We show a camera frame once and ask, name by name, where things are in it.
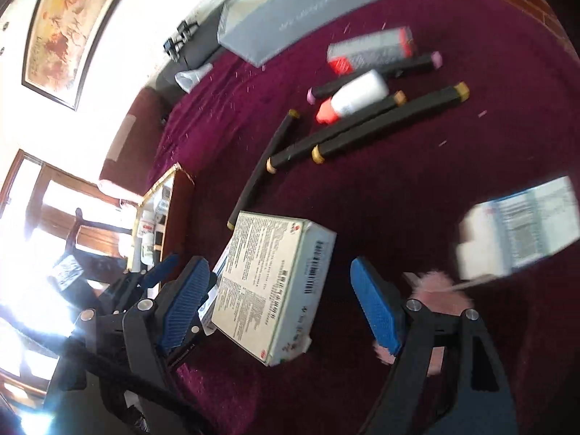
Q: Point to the white plastic bag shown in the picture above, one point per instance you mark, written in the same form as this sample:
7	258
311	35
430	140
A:
192	77

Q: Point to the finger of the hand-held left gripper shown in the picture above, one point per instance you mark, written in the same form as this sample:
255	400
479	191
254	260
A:
165	266

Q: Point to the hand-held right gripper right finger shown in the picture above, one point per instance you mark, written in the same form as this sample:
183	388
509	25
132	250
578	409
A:
376	308

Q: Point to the pink plush bear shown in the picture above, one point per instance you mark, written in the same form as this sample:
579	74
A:
435	290

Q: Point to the black clip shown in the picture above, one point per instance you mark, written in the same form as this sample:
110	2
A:
172	47
186	31

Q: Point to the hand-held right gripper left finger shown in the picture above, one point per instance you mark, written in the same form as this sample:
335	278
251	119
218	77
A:
185	303

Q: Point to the framed painting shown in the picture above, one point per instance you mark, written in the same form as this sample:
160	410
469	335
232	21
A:
68	31

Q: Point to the beige medicine box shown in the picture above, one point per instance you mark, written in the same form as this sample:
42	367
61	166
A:
272	290

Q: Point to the blue white carton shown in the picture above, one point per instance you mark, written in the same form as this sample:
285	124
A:
521	226

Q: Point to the grey shoe box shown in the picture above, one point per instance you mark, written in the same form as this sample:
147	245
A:
294	22

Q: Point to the white bottle orange cap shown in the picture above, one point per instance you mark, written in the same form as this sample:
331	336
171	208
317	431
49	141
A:
358	93

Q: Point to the maroon padded armrest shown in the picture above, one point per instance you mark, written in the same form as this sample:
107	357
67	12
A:
127	145

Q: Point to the red and grey small box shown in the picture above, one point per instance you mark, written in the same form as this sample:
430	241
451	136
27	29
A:
371	50

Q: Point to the black leather sofa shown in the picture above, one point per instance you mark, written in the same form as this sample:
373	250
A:
199	50

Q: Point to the brown storage box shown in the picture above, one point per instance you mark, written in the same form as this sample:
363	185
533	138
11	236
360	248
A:
181	208

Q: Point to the black marker pink caps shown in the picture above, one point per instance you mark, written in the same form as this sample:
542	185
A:
408	65

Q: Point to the black marker gold caps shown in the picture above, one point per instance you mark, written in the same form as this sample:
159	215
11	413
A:
408	115
263	172
308	145

